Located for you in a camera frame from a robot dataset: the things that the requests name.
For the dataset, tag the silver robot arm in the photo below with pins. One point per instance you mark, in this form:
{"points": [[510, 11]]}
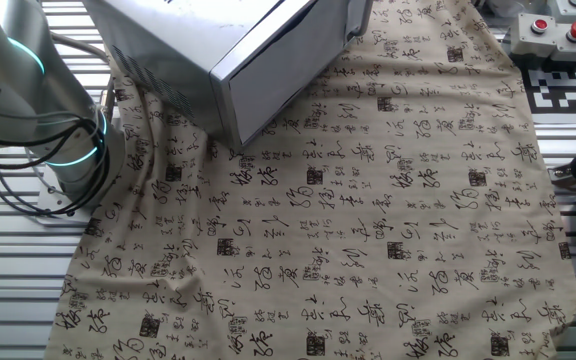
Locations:
{"points": [[8, 85]]}

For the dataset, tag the silver microwave body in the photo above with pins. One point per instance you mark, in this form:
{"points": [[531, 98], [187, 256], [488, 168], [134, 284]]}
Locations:
{"points": [[178, 45]]}

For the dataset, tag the beige calligraphy tablecloth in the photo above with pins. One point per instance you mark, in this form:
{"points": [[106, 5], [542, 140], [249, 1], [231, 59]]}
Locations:
{"points": [[343, 225]]}

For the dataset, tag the gray box flat red button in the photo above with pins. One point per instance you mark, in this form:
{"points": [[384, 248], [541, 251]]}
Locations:
{"points": [[530, 37]]}

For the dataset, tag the black white marker board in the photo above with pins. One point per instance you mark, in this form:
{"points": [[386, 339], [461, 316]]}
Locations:
{"points": [[558, 92]]}

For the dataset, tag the gray box red mushroom button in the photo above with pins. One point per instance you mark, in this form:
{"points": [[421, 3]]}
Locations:
{"points": [[573, 47]]}

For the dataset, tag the gray box green button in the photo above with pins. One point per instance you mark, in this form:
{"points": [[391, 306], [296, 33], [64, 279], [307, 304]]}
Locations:
{"points": [[570, 11]]}

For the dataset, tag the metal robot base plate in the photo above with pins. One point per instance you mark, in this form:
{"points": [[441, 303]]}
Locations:
{"points": [[50, 206]]}

